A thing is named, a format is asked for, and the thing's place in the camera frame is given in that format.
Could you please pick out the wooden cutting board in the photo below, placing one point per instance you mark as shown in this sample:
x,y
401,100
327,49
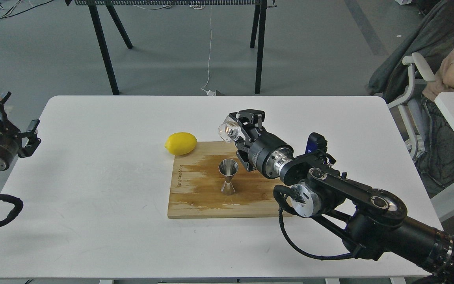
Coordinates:
x,y
196,183

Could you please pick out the white office chair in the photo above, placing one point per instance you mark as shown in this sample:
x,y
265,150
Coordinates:
x,y
419,74

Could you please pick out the steel double jigger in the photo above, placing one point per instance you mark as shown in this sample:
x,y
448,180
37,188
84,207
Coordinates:
x,y
228,168

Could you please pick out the black metal frame table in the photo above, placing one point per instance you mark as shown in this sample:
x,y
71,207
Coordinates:
x,y
169,36

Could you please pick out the yellow lemon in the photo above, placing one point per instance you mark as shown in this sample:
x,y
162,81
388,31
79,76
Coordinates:
x,y
180,143

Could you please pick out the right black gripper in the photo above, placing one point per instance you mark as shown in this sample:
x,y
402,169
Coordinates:
x,y
263,152

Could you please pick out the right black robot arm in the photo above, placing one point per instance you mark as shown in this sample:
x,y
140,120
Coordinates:
x,y
369,221

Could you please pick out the small clear glass cup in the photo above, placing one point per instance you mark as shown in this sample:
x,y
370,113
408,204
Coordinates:
x,y
229,131

